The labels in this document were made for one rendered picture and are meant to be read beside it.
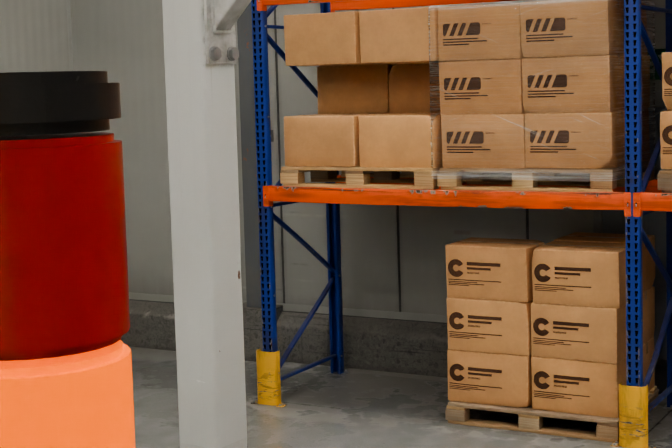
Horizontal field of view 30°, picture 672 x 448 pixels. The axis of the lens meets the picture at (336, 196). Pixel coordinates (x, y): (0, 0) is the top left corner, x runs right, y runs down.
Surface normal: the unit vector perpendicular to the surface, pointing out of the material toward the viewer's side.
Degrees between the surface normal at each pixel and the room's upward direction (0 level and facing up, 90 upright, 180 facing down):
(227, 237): 90
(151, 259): 90
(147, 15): 90
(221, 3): 90
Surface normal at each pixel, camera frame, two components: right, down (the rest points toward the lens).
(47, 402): 0.33, 0.07
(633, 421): -0.48, 0.09
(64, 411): 0.57, 0.06
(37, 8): 0.88, 0.02
